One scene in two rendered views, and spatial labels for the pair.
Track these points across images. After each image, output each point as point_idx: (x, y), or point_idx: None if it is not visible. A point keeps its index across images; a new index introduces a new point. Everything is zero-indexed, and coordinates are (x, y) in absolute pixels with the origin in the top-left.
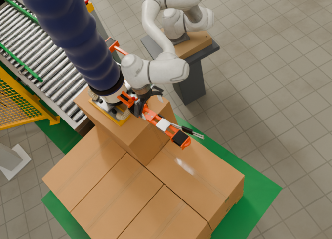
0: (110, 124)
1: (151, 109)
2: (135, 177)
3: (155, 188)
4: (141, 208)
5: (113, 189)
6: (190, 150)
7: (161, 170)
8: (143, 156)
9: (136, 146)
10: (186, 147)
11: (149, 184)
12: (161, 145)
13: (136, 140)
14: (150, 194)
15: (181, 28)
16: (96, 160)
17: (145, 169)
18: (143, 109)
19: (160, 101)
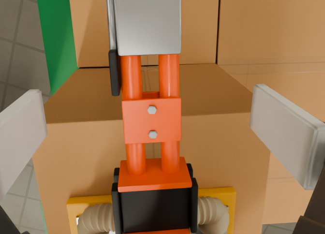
0: (245, 216)
1: (105, 151)
2: (250, 63)
3: None
4: None
5: (302, 81)
6: None
7: (196, 23)
8: (216, 75)
9: (238, 97)
10: (105, 11)
11: (243, 20)
12: (149, 68)
13: (232, 106)
14: None
15: None
16: (272, 165)
17: (218, 57)
18: (323, 168)
19: (43, 117)
